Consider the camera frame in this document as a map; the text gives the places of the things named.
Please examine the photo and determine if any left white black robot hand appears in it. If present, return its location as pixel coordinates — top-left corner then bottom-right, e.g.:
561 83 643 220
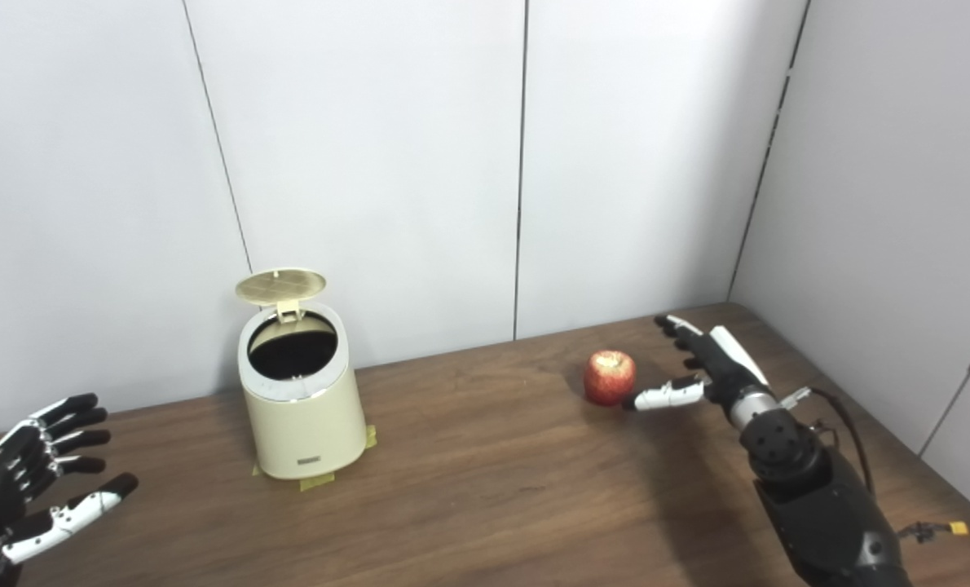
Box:
0 393 139 586

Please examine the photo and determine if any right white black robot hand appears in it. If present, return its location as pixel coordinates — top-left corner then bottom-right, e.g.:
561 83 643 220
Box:
622 315 771 411

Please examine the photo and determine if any red apple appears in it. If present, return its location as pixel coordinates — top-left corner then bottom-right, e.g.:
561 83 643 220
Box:
583 351 637 407

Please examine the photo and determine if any round cream bin lid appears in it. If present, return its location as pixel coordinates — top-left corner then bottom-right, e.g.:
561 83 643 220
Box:
235 268 328 323

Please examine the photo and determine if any cream-colored bin body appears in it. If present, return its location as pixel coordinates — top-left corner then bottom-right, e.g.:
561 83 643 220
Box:
236 302 369 480

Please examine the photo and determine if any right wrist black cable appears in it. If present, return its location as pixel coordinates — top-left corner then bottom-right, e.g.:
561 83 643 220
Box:
778 386 875 498

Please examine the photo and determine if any thin wire with yellow connector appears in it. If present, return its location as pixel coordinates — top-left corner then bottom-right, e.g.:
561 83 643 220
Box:
897 522 969 545

